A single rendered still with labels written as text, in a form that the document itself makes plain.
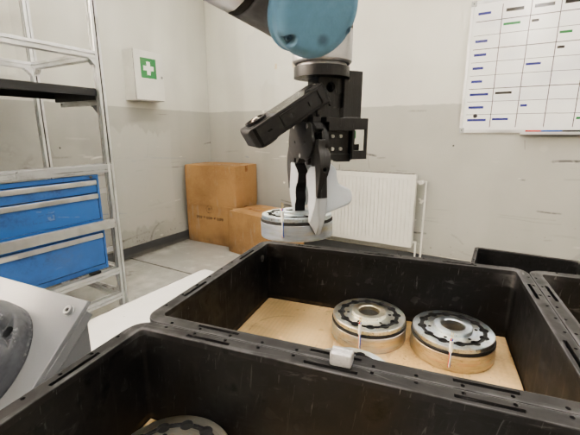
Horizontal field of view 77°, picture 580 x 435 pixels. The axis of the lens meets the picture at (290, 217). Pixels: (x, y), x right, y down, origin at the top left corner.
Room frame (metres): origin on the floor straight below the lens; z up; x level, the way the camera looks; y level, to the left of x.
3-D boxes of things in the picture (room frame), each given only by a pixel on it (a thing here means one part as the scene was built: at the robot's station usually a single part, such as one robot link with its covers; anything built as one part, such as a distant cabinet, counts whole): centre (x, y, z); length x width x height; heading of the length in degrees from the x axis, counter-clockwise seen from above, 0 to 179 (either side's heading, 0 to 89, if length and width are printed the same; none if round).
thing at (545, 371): (0.41, -0.09, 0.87); 0.40 x 0.30 x 0.11; 69
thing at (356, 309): (0.48, -0.11, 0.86); 0.05 x 0.05 x 0.01
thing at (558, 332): (0.41, -0.09, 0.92); 0.40 x 0.30 x 0.02; 69
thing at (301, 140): (0.50, -0.05, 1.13); 0.09 x 0.08 x 0.12; 114
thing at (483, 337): (0.44, -0.22, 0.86); 0.10 x 0.10 x 0.01
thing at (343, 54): (0.50, -0.04, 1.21); 0.08 x 0.08 x 0.05
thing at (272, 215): (0.52, -0.01, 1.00); 0.10 x 0.10 x 0.01
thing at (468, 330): (0.44, -0.22, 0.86); 0.05 x 0.05 x 0.01
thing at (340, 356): (0.27, -0.04, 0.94); 0.02 x 0.01 x 0.01; 69
